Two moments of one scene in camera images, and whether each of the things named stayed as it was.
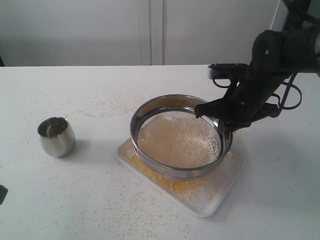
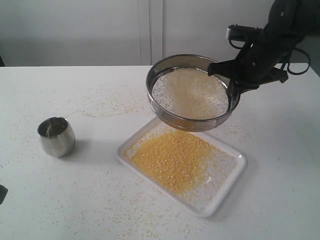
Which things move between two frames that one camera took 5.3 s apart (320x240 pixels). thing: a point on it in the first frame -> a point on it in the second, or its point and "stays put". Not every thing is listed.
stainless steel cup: [57, 136] stays put
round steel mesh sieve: [168, 140] -> [182, 95]
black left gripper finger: [3, 192] stays put
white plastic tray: [198, 196] stays put
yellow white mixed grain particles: [178, 139] -> [190, 93]
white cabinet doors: [121, 32] stays put
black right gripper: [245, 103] -> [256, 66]
